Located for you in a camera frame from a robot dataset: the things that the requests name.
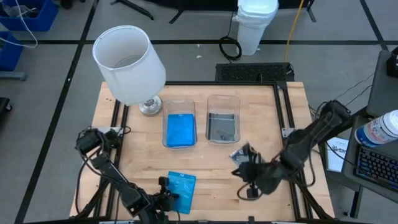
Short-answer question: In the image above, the white trash can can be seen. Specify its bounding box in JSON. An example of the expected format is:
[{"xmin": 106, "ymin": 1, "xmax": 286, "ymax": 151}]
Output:
[{"xmin": 232, "ymin": 0, "xmax": 280, "ymax": 57}]

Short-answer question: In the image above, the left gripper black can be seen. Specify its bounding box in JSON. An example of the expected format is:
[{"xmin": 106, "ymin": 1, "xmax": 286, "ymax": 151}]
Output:
[{"xmin": 149, "ymin": 176, "xmax": 180, "ymax": 217}]

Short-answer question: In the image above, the dark grey computer desk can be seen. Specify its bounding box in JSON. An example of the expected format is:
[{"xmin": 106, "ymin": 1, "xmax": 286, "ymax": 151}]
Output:
[{"xmin": 341, "ymin": 115, "xmax": 398, "ymax": 205}]

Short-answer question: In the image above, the black coiled cable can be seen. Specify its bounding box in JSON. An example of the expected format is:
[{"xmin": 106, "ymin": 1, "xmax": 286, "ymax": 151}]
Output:
[{"xmin": 218, "ymin": 11, "xmax": 243, "ymax": 62}]

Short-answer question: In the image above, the clear plastic bin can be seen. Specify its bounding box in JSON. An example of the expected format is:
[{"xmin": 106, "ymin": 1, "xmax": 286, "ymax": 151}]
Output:
[
  {"xmin": 161, "ymin": 98, "xmax": 198, "ymax": 149},
  {"xmin": 205, "ymin": 95, "xmax": 242, "ymax": 145}
]

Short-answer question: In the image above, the black keyboard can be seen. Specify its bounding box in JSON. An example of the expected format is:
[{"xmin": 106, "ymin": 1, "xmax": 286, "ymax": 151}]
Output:
[{"xmin": 355, "ymin": 146, "xmax": 398, "ymax": 192}]

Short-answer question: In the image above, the grey desk top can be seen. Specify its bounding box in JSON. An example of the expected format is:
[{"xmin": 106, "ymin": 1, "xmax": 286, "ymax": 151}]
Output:
[{"xmin": 366, "ymin": 49, "xmax": 398, "ymax": 118}]

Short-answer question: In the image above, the white printed paper sheet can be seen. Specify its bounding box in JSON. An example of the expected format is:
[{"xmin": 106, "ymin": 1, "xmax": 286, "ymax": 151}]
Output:
[{"xmin": 325, "ymin": 136, "xmax": 351, "ymax": 174}]

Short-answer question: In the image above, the black aluminium table frame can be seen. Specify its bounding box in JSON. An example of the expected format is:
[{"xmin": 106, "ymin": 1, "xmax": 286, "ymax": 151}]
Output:
[{"xmin": 70, "ymin": 80, "xmax": 335, "ymax": 224}]

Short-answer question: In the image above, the white wipes canister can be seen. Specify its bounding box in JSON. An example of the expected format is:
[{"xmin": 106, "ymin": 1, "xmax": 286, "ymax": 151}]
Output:
[{"xmin": 354, "ymin": 109, "xmax": 398, "ymax": 147}]

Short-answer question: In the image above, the white shade table lamp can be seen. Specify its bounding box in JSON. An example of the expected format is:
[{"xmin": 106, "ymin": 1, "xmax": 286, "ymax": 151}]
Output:
[{"xmin": 92, "ymin": 24, "xmax": 167, "ymax": 118}]

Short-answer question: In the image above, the blue storage bin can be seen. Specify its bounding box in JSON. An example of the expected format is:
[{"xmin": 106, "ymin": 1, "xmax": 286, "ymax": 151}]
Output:
[
  {"xmin": 0, "ymin": 0, "xmax": 59, "ymax": 32},
  {"xmin": 0, "ymin": 30, "xmax": 25, "ymax": 72}
]

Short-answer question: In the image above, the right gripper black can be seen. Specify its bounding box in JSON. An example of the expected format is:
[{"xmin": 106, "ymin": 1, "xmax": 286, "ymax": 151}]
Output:
[{"xmin": 231, "ymin": 143, "xmax": 280, "ymax": 200}]

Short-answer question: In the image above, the white cable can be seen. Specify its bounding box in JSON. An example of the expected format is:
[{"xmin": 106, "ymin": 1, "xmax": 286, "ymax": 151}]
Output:
[{"xmin": 0, "ymin": 0, "xmax": 39, "ymax": 49}]

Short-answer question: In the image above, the yellow cable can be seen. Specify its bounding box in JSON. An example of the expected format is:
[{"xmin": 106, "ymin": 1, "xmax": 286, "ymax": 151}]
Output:
[{"xmin": 283, "ymin": 0, "xmax": 305, "ymax": 63}]

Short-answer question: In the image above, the black perforated metal box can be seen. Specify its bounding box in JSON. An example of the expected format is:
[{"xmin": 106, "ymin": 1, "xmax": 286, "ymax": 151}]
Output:
[{"xmin": 215, "ymin": 62, "xmax": 295, "ymax": 83}]

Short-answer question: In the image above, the grey metal foot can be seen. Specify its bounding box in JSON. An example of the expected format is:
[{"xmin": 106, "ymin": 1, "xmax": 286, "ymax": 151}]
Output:
[{"xmin": 0, "ymin": 70, "xmax": 27, "ymax": 82}]

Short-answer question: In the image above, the blue plastic disc case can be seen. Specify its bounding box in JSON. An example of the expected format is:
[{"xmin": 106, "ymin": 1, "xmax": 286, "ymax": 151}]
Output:
[
  {"xmin": 167, "ymin": 170, "xmax": 197, "ymax": 215},
  {"xmin": 166, "ymin": 113, "xmax": 197, "ymax": 148}
]

